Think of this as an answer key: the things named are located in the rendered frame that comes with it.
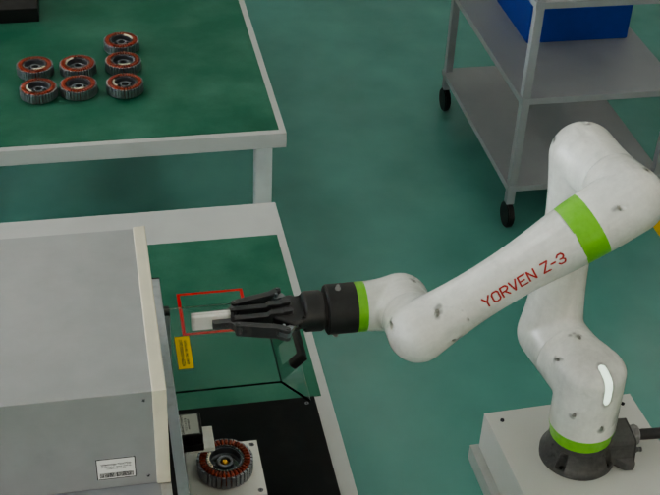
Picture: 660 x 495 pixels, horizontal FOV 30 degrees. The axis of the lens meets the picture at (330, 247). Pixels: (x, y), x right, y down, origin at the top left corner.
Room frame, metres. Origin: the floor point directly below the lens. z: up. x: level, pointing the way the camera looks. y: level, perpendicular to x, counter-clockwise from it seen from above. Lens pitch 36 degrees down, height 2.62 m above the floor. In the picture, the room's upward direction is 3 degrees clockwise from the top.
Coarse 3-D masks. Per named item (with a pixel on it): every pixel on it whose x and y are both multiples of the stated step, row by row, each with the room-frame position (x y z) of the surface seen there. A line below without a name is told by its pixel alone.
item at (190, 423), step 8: (184, 416) 1.73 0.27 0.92; (192, 416) 1.73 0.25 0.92; (184, 424) 1.70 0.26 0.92; (192, 424) 1.71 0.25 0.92; (200, 424) 1.71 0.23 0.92; (184, 432) 1.68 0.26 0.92; (192, 432) 1.68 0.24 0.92; (200, 432) 1.69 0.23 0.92; (208, 432) 1.73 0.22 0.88; (184, 440) 1.67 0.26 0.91; (192, 440) 1.68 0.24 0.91; (200, 440) 1.68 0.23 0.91; (208, 440) 1.71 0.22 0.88; (184, 448) 1.67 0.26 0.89; (192, 448) 1.67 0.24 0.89; (200, 448) 1.68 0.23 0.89; (208, 448) 1.68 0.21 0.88
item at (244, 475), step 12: (216, 444) 1.76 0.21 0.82; (228, 444) 1.76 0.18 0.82; (240, 444) 1.76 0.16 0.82; (204, 456) 1.72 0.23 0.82; (216, 456) 1.74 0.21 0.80; (228, 456) 1.73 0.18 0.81; (240, 456) 1.73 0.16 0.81; (252, 456) 1.73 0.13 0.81; (204, 468) 1.69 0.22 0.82; (216, 468) 1.69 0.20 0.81; (228, 468) 1.71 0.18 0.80; (240, 468) 1.69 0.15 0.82; (252, 468) 1.72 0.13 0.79; (204, 480) 1.68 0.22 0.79; (216, 480) 1.67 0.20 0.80; (228, 480) 1.67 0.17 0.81; (240, 480) 1.68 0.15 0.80
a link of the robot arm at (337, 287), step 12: (324, 288) 1.74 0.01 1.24; (336, 288) 1.73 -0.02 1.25; (348, 288) 1.74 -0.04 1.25; (324, 300) 1.72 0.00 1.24; (336, 300) 1.71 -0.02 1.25; (348, 300) 1.71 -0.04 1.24; (336, 312) 1.69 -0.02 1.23; (348, 312) 1.70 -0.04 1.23; (336, 324) 1.69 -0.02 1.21; (348, 324) 1.69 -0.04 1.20; (336, 336) 1.73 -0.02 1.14
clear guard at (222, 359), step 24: (168, 312) 1.86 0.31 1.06; (192, 312) 1.87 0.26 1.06; (168, 336) 1.79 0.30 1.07; (192, 336) 1.80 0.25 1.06; (216, 336) 1.80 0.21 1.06; (216, 360) 1.73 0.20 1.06; (240, 360) 1.74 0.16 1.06; (264, 360) 1.74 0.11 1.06; (288, 360) 1.77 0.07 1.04; (192, 384) 1.66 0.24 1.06; (216, 384) 1.67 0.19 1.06; (240, 384) 1.67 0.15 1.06; (288, 384) 1.69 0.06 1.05
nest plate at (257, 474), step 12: (252, 444) 1.80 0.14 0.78; (192, 456) 1.76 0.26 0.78; (192, 468) 1.72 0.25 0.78; (192, 480) 1.69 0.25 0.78; (252, 480) 1.70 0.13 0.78; (264, 480) 1.70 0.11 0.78; (192, 492) 1.66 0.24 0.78; (204, 492) 1.66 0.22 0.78; (216, 492) 1.66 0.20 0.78; (228, 492) 1.66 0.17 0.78; (240, 492) 1.66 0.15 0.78; (252, 492) 1.67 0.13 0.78; (264, 492) 1.67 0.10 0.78
